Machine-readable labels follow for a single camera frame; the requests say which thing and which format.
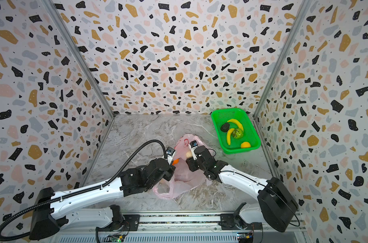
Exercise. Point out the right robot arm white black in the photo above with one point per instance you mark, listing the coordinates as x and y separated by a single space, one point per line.
276 204

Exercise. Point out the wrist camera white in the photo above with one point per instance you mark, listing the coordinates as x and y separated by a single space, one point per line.
169 154
193 145

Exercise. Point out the pink plastic bag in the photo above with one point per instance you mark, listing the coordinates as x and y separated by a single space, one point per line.
183 179

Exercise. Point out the green plastic basket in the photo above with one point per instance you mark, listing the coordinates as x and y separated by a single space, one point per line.
219 117

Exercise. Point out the orange fruit in basket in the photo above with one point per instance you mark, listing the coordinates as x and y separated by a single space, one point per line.
245 145

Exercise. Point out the yellow banana in basket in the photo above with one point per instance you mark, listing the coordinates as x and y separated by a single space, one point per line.
236 122

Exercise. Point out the green fruit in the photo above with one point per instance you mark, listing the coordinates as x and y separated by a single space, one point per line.
238 134

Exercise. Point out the black avocado fruit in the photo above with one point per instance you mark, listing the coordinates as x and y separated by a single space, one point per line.
225 127

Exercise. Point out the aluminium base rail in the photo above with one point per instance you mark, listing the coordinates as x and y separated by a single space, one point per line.
185 227

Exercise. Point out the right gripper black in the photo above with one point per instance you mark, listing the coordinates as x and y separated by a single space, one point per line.
190 163

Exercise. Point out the orange fruit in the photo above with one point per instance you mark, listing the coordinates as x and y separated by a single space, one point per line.
175 161
245 145

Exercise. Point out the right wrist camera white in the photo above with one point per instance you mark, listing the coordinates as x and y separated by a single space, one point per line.
193 145

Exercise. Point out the yellow banana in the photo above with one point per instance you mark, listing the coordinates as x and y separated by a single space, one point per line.
236 122
228 136

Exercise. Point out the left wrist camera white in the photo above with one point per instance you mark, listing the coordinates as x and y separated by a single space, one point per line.
169 154

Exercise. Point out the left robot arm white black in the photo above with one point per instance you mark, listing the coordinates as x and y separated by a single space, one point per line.
54 207

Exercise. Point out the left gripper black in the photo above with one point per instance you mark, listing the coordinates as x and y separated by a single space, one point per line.
171 171

